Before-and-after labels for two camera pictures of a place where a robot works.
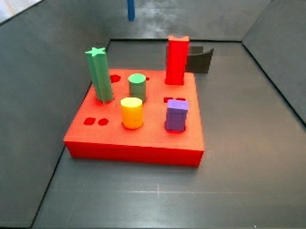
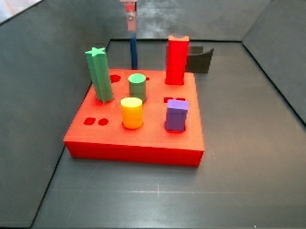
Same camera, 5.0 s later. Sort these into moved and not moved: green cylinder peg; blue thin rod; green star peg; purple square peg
Moved: blue thin rod
Not moved: purple square peg; green star peg; green cylinder peg
